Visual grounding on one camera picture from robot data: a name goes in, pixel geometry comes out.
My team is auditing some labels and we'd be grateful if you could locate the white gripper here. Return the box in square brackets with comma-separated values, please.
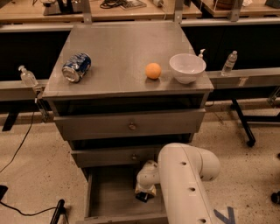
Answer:
[135, 160, 160, 198]

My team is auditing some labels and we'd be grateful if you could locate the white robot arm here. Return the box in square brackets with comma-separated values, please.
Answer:
[135, 143, 221, 224]

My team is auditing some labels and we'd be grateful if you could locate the middle grey drawer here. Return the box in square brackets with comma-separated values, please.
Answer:
[71, 144, 164, 168]

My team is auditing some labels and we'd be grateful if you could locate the grey drawer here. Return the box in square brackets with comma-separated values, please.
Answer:
[71, 144, 164, 168]
[54, 108, 206, 141]
[76, 164, 169, 224]

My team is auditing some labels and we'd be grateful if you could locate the bottom grey drawer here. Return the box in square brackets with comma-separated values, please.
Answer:
[76, 164, 169, 224]

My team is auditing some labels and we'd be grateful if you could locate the top grey drawer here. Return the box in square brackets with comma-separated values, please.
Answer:
[54, 108, 206, 141]

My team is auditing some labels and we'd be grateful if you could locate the grey wooden drawer cabinet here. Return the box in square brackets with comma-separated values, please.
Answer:
[42, 20, 214, 179]

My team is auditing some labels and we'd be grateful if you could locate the black stand on floor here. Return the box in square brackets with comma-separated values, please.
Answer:
[50, 199, 67, 224]

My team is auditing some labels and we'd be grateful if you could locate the blue tape floor marking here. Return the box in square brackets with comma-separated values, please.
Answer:
[213, 206, 236, 224]

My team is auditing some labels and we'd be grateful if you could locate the orange fruit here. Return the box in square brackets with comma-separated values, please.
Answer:
[145, 63, 161, 80]

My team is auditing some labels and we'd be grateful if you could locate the white bowl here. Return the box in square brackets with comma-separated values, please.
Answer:
[169, 53, 207, 84]

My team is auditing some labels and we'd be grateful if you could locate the blue soda can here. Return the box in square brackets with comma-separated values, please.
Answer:
[62, 52, 91, 83]

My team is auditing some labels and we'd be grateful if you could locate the clear water bottle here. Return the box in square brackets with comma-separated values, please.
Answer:
[221, 51, 237, 76]

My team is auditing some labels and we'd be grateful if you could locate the clear sanitizer pump bottle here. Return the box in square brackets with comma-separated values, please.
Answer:
[18, 66, 39, 88]

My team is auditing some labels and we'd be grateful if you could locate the wooden workbench right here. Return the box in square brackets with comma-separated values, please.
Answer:
[202, 0, 280, 18]

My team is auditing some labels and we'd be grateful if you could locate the wooden workbench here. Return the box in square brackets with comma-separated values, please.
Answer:
[0, 0, 203, 25]
[202, 0, 280, 18]

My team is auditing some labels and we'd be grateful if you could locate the wooden workbench left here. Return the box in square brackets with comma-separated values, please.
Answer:
[0, 0, 203, 25]

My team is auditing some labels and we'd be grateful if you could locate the black floor cable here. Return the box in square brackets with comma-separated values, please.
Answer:
[0, 110, 60, 217]

